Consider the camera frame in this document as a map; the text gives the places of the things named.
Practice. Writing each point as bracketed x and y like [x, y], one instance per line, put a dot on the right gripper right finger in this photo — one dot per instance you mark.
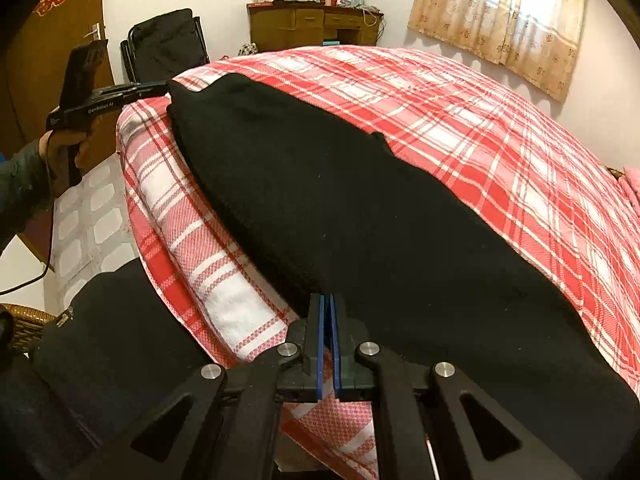
[432, 422]

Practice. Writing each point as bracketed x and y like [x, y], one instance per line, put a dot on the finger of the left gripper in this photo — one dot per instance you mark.
[132, 91]

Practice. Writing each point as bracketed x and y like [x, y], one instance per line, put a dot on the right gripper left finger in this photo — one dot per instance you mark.
[220, 424]

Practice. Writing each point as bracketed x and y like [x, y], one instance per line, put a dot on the black pants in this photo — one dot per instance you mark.
[319, 205]

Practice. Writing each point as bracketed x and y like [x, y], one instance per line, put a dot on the left forearm dark sleeve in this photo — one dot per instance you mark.
[24, 191]

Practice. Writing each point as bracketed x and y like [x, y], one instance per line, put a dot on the person left hand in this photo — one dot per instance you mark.
[57, 149]

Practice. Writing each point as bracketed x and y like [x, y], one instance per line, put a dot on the brown wooden door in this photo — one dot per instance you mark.
[32, 73]

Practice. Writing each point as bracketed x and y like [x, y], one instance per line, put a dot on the black folding chair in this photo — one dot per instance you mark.
[163, 47]

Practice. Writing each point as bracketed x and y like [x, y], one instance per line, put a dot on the brown wooden desk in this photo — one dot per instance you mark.
[283, 25]

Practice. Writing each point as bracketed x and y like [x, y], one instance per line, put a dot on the wicker basket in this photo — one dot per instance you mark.
[22, 327]

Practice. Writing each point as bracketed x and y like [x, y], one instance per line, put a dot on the red plaid bed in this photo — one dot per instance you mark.
[526, 176]

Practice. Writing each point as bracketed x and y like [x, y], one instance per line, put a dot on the pink folded blanket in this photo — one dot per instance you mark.
[630, 182]

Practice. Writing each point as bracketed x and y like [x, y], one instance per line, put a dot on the beige window curtain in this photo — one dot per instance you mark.
[538, 40]

